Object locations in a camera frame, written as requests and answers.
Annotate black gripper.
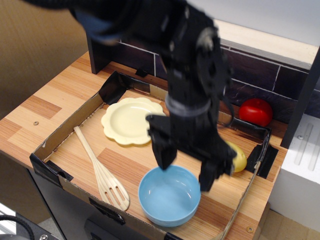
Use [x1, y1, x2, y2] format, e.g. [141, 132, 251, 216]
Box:
[146, 107, 236, 192]

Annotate light blue bowl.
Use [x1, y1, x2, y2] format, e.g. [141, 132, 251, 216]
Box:
[138, 165, 201, 227]

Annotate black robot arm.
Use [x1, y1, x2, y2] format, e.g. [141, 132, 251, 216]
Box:
[32, 0, 236, 192]

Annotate cream scalloped plate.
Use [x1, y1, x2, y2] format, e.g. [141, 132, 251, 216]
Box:
[101, 97, 165, 145]

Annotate cardboard fence with black tape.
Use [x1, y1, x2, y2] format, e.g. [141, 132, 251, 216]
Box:
[30, 84, 275, 240]

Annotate wooden slotted spatula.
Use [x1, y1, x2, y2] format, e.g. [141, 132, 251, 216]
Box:
[73, 126, 130, 211]

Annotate red tomato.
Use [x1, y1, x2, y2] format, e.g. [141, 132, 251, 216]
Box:
[238, 98, 273, 127]

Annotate white foam block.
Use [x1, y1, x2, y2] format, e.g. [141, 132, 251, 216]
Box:
[268, 114, 320, 231]

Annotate dark tiled backsplash shelf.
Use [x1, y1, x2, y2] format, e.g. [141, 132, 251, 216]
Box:
[80, 0, 320, 148]

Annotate black cable bottom left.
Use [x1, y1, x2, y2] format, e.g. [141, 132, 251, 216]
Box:
[0, 216, 35, 240]

